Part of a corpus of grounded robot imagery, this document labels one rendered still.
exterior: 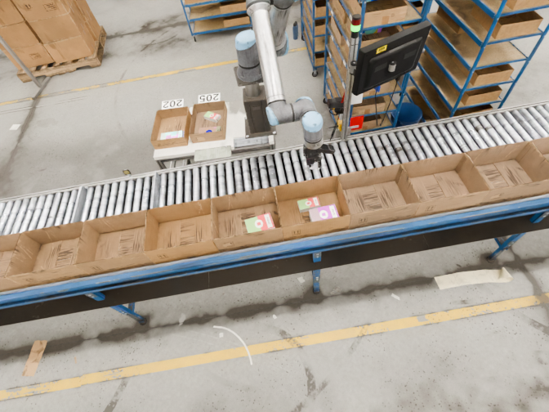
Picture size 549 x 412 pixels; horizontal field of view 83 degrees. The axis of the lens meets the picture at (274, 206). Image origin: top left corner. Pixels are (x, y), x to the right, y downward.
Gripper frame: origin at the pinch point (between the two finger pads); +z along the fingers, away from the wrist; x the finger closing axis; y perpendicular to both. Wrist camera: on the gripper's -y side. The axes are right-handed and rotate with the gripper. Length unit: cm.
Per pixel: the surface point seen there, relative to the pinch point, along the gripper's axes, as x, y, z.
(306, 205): 4.8, 9.6, 28.4
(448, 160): 2, -81, 25
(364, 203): 11.8, -25.5, 32.7
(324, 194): -2.4, -4.1, 32.4
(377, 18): -103, -73, -12
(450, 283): 52, -91, 123
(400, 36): -52, -64, -29
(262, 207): -3.8, 36.7, 30.7
